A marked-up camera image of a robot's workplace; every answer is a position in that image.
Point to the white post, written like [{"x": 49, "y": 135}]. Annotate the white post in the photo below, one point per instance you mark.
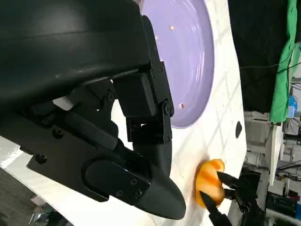
[{"x": 274, "y": 153}]

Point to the orange white toy bread roll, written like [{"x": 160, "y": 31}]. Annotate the orange white toy bread roll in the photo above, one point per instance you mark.
[{"x": 209, "y": 181}]

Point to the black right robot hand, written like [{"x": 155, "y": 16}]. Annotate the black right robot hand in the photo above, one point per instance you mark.
[{"x": 247, "y": 188}]

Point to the lilac plate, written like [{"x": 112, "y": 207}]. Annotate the lilac plate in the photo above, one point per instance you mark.
[{"x": 185, "y": 61}]

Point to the green cloth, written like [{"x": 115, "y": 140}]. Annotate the green cloth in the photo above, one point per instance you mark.
[{"x": 285, "y": 58}]

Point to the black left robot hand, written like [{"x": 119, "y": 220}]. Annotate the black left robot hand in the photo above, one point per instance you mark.
[{"x": 70, "y": 70}]

